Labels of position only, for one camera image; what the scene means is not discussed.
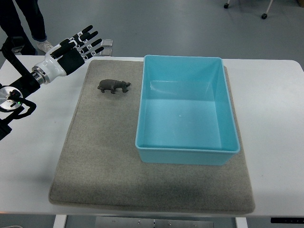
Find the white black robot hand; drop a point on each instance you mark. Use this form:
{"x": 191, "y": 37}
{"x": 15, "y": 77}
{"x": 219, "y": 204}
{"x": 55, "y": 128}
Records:
{"x": 69, "y": 60}

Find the brown toy hippo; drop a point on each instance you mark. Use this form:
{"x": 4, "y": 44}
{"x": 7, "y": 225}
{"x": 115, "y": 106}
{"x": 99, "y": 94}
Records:
{"x": 112, "y": 85}

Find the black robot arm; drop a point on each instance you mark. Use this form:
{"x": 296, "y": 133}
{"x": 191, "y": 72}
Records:
{"x": 13, "y": 97}

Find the blue plastic box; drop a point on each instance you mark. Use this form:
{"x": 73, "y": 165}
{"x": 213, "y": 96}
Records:
{"x": 185, "y": 113}

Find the grey floor socket plate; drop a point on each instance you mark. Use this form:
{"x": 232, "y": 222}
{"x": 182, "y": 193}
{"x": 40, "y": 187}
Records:
{"x": 107, "y": 43}
{"x": 106, "y": 52}

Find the grey floor socket plate lower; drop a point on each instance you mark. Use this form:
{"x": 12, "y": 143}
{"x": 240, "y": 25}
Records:
{"x": 106, "y": 52}

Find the grey felt mat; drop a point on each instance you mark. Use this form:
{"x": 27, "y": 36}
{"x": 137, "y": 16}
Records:
{"x": 100, "y": 167}

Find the black caster wheel right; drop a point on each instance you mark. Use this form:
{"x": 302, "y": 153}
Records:
{"x": 264, "y": 16}

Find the black table control panel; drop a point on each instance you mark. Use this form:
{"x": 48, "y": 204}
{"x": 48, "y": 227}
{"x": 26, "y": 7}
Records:
{"x": 287, "y": 220}

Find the metal table frame plate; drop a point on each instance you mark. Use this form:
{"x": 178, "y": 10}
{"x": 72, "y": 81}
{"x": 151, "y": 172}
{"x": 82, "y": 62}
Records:
{"x": 119, "y": 222}

